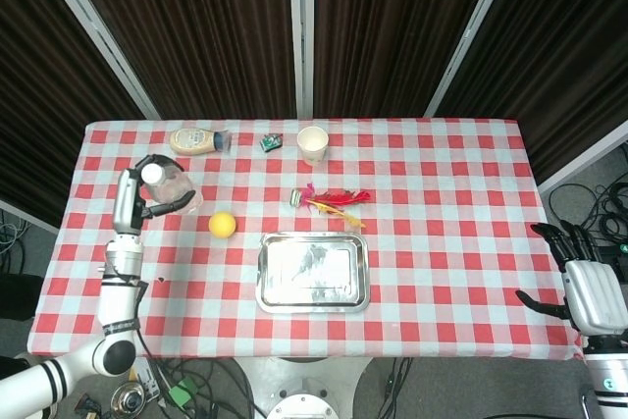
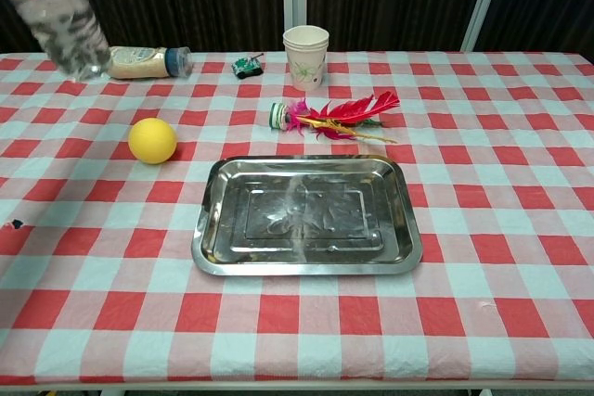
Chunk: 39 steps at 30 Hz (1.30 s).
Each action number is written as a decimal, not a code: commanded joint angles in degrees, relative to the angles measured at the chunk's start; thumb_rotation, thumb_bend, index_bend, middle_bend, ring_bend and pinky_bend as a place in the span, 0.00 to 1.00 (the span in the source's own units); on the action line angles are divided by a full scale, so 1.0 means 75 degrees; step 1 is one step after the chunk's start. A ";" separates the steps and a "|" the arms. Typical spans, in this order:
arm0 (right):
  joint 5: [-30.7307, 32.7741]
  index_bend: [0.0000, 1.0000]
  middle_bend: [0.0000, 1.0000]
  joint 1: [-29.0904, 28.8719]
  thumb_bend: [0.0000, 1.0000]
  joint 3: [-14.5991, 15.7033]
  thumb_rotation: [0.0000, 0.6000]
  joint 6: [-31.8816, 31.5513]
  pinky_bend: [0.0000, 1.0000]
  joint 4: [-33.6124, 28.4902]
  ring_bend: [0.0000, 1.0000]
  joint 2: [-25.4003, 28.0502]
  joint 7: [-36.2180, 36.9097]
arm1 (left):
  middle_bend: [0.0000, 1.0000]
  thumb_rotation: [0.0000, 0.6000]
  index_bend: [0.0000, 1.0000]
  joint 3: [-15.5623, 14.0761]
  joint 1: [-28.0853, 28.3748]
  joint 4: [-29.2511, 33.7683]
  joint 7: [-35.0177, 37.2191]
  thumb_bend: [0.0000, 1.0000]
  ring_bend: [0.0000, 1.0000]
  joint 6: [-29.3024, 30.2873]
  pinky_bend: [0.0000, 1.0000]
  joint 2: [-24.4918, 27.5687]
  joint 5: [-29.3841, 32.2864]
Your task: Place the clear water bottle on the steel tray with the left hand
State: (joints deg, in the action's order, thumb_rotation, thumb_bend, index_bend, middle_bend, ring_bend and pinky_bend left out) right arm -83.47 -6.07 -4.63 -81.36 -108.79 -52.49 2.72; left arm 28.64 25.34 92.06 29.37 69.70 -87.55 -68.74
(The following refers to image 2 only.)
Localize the transparent plastic water bottle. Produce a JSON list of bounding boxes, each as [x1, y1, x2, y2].
[[0, 0, 113, 83]]

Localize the stainless steel rectangular tray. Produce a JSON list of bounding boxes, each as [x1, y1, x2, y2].
[[190, 154, 424, 276]]

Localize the beige sauce bottle blue cap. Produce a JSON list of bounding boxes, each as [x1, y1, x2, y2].
[[107, 45, 194, 81]]

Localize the red feather shuttlecock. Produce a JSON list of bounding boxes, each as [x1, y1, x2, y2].
[[269, 90, 401, 145]]

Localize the white floral paper cup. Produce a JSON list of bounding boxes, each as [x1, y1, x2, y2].
[[282, 25, 330, 92]]

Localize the small green toy tank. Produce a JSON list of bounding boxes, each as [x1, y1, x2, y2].
[[231, 52, 265, 79]]

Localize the yellow ball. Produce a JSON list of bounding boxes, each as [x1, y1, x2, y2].
[[127, 117, 179, 165]]

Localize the red white checkered tablecloth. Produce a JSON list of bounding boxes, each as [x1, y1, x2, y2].
[[0, 50, 594, 386]]

